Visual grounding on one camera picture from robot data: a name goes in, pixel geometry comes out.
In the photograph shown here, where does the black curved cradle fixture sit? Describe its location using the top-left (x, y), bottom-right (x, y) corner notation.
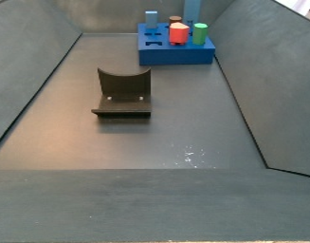
top-left (90, 68), bottom-right (152, 117)

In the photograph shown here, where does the blue shape sorter block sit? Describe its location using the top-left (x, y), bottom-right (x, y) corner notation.
top-left (138, 23), bottom-right (215, 65)

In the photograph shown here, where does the red rounded peg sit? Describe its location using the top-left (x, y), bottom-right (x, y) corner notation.
top-left (169, 22), bottom-right (190, 45)

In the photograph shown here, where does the green hexagonal peg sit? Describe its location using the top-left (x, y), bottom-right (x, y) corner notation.
top-left (193, 23), bottom-right (208, 45)

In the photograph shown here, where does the brown round peg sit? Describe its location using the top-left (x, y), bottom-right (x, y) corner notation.
top-left (168, 15), bottom-right (182, 24)

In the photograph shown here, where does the small blue rectangular peg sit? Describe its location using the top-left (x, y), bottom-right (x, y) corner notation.
top-left (145, 10), bottom-right (157, 28)

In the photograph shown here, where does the tall blue rectangular peg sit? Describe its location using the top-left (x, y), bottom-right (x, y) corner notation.
top-left (182, 0), bottom-right (201, 26)

